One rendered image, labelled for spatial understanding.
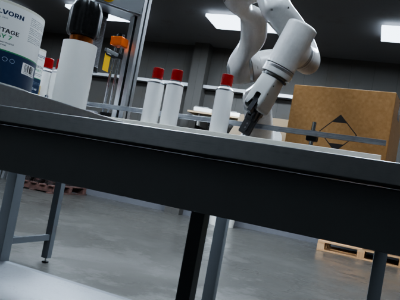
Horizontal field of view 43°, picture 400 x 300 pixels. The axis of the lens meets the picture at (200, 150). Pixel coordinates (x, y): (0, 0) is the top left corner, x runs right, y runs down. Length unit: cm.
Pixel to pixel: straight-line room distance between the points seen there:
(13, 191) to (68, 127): 199
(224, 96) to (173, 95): 16
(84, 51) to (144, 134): 80
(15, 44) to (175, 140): 50
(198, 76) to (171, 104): 837
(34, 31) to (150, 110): 60
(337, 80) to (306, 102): 794
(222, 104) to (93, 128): 87
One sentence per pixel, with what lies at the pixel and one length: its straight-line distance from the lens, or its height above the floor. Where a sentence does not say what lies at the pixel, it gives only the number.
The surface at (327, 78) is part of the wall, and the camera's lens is 954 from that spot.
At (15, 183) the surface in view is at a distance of 259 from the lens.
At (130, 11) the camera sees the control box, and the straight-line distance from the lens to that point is 179.
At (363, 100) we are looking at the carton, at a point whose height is 109.
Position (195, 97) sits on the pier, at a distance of 977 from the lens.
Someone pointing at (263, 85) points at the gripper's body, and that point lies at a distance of 137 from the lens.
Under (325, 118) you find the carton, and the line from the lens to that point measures 156.
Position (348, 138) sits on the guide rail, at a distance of 138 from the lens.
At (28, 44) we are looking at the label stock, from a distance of 99.
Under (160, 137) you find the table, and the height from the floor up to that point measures 82.
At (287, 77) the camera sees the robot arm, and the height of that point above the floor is 109.
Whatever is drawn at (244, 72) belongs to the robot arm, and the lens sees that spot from 202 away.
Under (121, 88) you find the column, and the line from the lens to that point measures 176.
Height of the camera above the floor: 79
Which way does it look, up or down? 3 degrees up
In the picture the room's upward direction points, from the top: 10 degrees clockwise
